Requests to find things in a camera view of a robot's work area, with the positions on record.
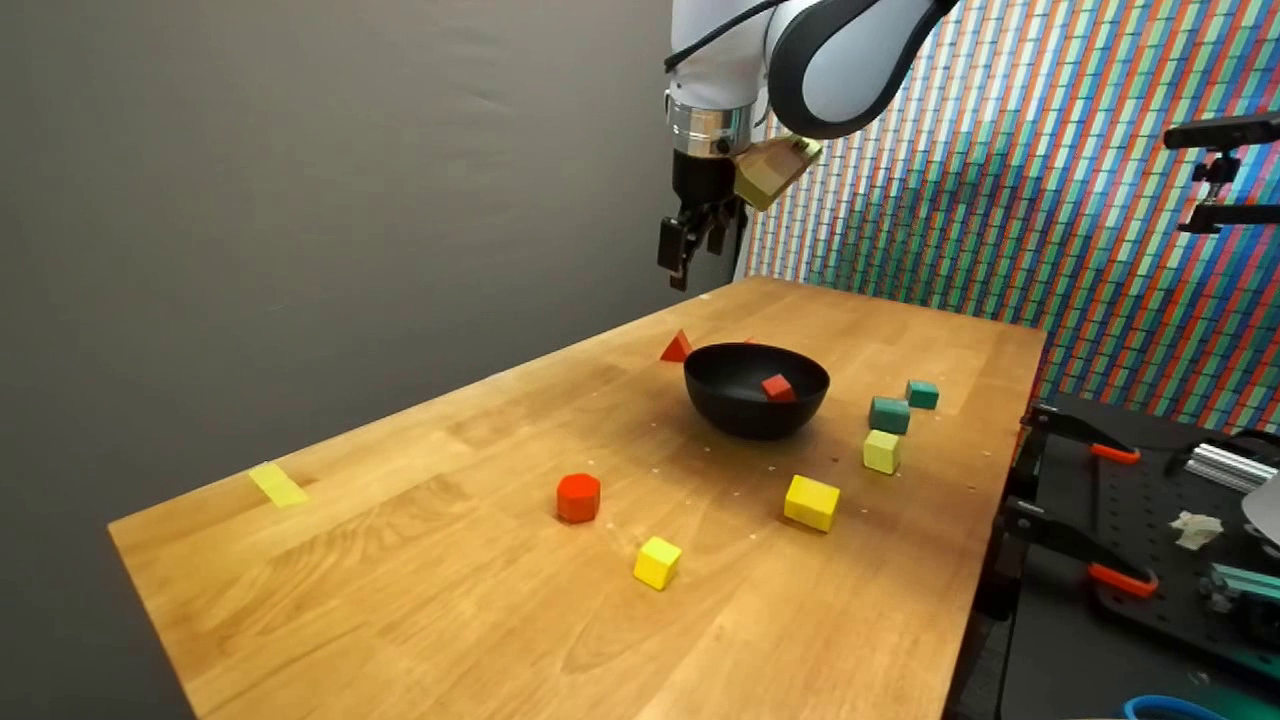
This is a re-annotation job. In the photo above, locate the small yellow wooden block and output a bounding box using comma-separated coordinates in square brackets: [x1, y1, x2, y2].
[628, 531, 688, 597]

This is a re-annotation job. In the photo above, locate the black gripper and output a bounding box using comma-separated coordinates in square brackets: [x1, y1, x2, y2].
[655, 150, 750, 298]

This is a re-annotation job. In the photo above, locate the black bowl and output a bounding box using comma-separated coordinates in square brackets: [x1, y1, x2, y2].
[681, 339, 832, 445]

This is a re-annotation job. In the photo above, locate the white ridged bar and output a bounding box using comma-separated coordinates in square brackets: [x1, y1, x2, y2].
[1178, 439, 1277, 497]

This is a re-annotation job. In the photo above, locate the black clamp with orange handle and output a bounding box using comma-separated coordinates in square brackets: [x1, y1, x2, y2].
[1024, 402, 1148, 473]
[1001, 493, 1162, 606]

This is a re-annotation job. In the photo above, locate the white plastic part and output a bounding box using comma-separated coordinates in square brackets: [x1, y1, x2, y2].
[1173, 507, 1229, 554]

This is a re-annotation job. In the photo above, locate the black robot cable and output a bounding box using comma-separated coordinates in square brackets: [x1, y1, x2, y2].
[659, 0, 786, 71]

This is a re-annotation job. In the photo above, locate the black pegboard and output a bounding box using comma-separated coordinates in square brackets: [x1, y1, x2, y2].
[985, 393, 1280, 686]

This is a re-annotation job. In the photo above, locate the blue plastic handle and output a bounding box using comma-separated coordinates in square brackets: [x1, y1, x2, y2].
[1120, 694, 1230, 720]

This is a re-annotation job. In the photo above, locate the lime green wooden cube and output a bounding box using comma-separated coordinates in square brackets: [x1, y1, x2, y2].
[856, 430, 902, 481]

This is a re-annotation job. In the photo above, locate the red hexagonal wooden block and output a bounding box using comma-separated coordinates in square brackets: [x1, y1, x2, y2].
[552, 469, 603, 528]

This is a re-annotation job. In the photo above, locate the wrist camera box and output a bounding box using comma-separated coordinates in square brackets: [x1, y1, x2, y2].
[730, 132, 825, 218]

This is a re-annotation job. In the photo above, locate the large yellow wooden block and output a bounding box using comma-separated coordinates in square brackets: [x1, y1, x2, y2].
[778, 473, 845, 535]

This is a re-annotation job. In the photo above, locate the teal tool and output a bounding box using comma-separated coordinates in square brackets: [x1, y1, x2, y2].
[1202, 561, 1280, 619]

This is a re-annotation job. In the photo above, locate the grey round plate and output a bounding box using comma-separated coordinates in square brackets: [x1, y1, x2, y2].
[1234, 473, 1280, 554]

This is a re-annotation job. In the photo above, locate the grey fabric backdrop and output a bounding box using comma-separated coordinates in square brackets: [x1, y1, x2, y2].
[0, 0, 750, 720]

